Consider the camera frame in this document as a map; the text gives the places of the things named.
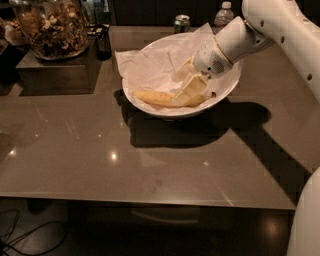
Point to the black small container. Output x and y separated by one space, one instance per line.
103 41

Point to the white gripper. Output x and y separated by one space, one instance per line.
210 61

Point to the clear plastic water bottle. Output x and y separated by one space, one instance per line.
225 15

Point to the white bowl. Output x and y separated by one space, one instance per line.
151 68

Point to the dark square pedestal block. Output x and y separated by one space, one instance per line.
64 77

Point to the large glass snack jar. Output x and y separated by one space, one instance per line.
54 29

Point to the yellow banana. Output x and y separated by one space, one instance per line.
166 99

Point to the green soda can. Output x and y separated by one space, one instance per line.
182 24

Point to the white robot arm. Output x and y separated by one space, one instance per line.
265 22

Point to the white paper liner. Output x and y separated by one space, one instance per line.
147 75

